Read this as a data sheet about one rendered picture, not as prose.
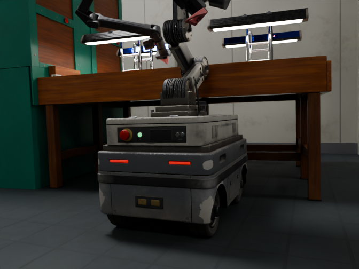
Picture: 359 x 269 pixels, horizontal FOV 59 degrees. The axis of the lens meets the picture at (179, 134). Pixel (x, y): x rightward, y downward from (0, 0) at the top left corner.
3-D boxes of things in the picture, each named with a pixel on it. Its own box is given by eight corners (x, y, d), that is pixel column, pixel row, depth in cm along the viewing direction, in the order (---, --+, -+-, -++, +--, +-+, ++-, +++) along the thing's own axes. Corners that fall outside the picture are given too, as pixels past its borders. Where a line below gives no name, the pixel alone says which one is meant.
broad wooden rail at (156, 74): (327, 91, 164) (326, 55, 163) (38, 104, 218) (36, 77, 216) (323, 93, 176) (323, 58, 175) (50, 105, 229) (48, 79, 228)
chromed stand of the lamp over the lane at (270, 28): (273, 81, 201) (273, 9, 199) (241, 83, 207) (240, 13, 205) (274, 84, 220) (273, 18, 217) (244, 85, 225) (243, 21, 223)
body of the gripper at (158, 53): (157, 52, 209) (154, 42, 203) (172, 50, 206) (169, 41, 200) (155, 58, 206) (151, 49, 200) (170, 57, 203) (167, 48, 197)
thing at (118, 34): (157, 34, 219) (157, 24, 219) (79, 43, 238) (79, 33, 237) (162, 37, 227) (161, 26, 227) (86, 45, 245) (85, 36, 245)
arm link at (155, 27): (86, 19, 182) (90, 10, 189) (86, 28, 186) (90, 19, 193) (161, 32, 188) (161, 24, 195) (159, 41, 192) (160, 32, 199)
